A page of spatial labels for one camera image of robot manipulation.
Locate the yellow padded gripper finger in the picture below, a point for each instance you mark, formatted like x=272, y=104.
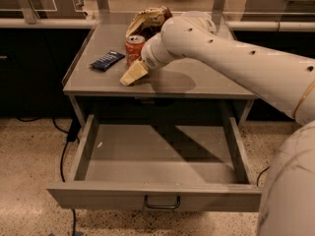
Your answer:
x=136, y=71

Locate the red coke can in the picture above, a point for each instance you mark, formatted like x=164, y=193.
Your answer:
x=133, y=45

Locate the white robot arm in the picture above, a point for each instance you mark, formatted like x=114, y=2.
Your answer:
x=283, y=80

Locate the open grey top drawer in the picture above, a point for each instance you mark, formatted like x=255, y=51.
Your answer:
x=116, y=166

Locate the dark blue snack bar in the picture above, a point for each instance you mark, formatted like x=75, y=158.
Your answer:
x=107, y=61

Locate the brown chip bag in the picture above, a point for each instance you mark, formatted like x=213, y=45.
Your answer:
x=148, y=22

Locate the grey metal cabinet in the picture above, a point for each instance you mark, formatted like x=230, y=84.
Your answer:
x=184, y=92

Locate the white bowl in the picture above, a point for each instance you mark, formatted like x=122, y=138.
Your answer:
x=200, y=19

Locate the black power adapter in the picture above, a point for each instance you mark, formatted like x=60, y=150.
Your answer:
x=74, y=130

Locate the black drawer handle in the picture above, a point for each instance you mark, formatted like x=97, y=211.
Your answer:
x=159, y=203

